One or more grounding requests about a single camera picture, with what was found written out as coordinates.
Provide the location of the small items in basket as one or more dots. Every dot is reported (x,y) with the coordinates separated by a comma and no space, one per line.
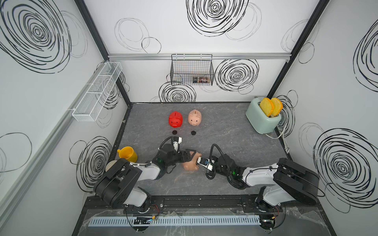
(201,80)

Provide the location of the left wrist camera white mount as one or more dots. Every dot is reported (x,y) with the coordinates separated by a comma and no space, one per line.
(176,141)

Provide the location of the mint green toaster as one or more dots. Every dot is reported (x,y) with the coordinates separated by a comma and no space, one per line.
(259,121)

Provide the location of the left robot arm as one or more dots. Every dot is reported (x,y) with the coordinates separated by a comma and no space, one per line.
(117,185)

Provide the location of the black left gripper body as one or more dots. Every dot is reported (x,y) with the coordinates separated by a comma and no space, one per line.
(177,158)

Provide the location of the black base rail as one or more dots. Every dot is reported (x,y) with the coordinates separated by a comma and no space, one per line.
(160,204)

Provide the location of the white wire wall shelf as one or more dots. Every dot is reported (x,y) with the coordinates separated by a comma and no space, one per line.
(94,99)

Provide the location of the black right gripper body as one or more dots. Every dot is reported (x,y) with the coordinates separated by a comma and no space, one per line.
(218,169)

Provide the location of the red piggy bank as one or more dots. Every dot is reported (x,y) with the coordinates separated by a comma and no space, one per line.
(175,119)

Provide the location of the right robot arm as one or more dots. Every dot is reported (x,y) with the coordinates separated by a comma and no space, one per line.
(281,182)

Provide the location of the white slotted cable duct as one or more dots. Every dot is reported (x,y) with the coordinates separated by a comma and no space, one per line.
(140,221)

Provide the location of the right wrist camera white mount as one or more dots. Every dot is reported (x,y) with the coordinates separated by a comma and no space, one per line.
(206,163)

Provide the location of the black wire wall basket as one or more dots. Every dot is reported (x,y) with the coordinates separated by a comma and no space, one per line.
(186,66)

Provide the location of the orange-tan piggy bank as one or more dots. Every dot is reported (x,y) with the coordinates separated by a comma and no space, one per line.
(192,164)

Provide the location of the light pink piggy bank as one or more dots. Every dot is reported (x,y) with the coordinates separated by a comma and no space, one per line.
(195,117)

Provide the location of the yellow toast slice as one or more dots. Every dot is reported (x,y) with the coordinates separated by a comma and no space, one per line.
(267,106)
(278,106)

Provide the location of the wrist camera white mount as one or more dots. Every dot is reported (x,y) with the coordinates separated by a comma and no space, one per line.
(206,163)
(176,141)

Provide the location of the yellow toast slice right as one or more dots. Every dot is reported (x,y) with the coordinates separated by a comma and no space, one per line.
(278,106)

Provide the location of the yellow toast slice left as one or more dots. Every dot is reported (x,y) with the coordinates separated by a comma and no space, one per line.
(267,106)

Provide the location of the yellow mug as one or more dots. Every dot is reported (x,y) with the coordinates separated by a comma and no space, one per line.
(128,153)

